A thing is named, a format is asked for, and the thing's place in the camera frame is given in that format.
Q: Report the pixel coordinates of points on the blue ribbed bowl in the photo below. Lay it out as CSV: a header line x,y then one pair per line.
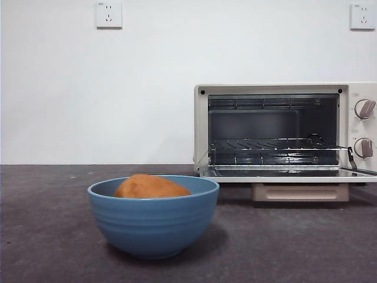
x,y
151,221

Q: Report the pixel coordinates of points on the white toaster oven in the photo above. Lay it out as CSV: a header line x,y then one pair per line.
x,y
201,129

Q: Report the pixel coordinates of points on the beige oven knob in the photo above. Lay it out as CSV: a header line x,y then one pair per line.
x,y
364,109
363,147

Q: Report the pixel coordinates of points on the white wall socket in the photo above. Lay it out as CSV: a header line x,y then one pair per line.
x,y
363,16
109,15

